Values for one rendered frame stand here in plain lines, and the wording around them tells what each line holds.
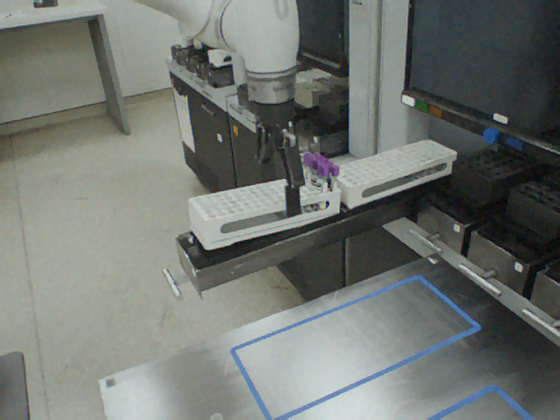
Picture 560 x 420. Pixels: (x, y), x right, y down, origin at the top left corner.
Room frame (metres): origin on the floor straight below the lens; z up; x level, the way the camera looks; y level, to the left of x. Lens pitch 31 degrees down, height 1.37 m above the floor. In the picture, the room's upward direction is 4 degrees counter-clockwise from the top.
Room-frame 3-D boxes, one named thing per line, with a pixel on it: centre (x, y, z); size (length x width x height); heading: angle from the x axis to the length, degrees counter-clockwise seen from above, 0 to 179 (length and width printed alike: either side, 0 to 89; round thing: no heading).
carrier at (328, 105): (1.42, -0.17, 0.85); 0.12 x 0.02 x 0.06; 25
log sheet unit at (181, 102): (2.60, 0.49, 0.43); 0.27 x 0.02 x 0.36; 25
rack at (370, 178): (1.01, -0.26, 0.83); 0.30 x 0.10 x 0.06; 115
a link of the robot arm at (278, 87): (0.89, 0.00, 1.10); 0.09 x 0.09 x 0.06
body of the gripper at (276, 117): (0.89, 0.00, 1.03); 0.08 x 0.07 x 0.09; 25
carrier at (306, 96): (1.56, -0.11, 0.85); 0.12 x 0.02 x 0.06; 26
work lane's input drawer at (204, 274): (0.94, -0.10, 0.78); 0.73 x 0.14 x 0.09; 115
